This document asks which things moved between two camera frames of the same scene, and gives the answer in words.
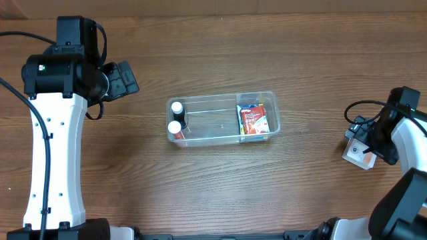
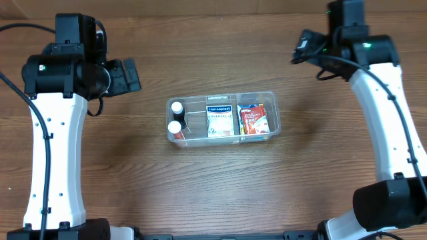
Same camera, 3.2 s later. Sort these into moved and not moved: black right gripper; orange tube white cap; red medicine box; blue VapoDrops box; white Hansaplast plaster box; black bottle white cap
Moved: black right gripper; white Hansaplast plaster box
Not moved: black bottle white cap; blue VapoDrops box; red medicine box; orange tube white cap
